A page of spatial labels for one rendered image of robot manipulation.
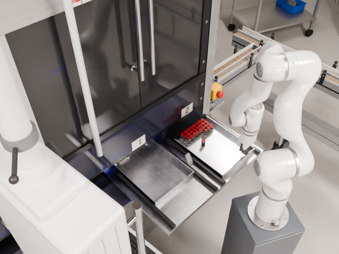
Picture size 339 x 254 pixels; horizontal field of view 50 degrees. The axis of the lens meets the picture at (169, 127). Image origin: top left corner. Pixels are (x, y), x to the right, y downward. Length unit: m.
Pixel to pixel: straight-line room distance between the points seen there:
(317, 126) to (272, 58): 1.49
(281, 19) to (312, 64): 3.18
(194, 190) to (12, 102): 1.15
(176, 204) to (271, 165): 0.53
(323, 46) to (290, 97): 3.32
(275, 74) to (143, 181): 0.87
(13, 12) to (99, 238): 0.66
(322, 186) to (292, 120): 1.77
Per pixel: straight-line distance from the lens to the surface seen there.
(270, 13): 4.63
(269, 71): 1.29
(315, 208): 2.97
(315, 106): 3.77
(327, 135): 2.74
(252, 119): 1.70
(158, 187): 1.80
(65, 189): 0.97
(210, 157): 1.92
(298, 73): 1.34
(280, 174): 1.45
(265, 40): 2.76
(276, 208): 1.66
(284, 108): 1.37
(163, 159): 1.90
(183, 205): 1.74
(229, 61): 2.49
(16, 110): 0.85
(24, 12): 1.16
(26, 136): 0.90
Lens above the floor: 2.35
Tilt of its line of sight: 45 degrees down
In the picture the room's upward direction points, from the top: straight up
